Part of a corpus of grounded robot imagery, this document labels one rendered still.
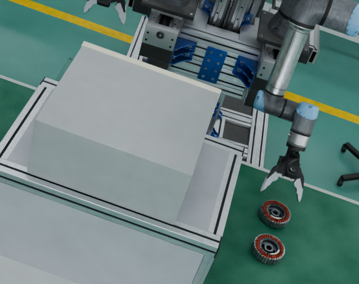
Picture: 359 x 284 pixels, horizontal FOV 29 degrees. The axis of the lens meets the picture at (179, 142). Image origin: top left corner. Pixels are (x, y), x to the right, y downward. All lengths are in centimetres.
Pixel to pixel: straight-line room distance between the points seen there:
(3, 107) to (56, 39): 171
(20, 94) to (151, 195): 104
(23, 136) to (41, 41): 229
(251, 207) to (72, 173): 89
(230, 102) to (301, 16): 149
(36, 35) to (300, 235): 236
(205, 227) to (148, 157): 29
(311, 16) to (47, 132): 108
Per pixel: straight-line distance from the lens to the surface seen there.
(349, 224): 275
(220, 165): 217
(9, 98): 277
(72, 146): 186
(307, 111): 252
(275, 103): 261
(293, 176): 249
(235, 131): 375
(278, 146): 411
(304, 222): 266
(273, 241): 250
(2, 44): 428
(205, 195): 207
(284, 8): 296
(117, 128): 188
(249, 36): 311
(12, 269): 224
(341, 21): 252
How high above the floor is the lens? 256
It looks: 41 degrees down
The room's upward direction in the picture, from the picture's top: 19 degrees clockwise
